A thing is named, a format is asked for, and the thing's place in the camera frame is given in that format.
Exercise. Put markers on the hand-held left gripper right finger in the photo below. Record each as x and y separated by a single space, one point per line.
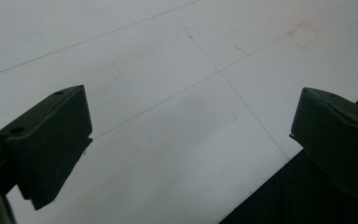
335 140

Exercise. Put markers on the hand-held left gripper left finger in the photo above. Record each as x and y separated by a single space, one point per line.
48 140

